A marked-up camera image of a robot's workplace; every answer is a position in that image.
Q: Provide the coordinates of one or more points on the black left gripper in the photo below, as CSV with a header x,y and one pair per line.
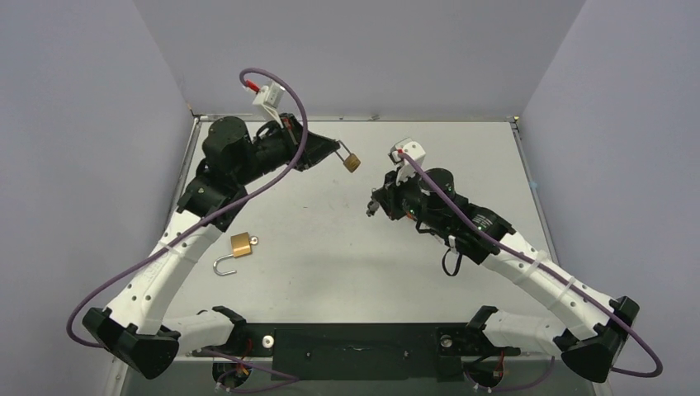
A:
x,y
316,148

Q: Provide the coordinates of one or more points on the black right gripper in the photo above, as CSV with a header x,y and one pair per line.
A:
x,y
389,195

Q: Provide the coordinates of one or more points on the small brass padlock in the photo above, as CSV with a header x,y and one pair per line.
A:
x,y
351,161

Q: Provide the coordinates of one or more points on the large brass padlock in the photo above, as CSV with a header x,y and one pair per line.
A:
x,y
242,245

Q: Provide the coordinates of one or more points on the small black keys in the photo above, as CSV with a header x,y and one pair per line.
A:
x,y
372,207

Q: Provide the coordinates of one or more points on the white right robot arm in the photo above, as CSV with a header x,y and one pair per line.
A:
x,y
588,329

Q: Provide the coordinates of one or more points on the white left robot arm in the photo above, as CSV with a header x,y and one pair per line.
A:
x,y
133,326

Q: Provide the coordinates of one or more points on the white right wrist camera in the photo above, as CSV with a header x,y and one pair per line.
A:
x,y
403,154

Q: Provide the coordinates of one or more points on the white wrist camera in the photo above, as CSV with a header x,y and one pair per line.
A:
x,y
267,99
403,154

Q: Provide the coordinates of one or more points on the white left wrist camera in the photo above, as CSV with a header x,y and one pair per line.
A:
x,y
267,99

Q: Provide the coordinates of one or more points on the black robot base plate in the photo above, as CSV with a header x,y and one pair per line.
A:
x,y
362,351

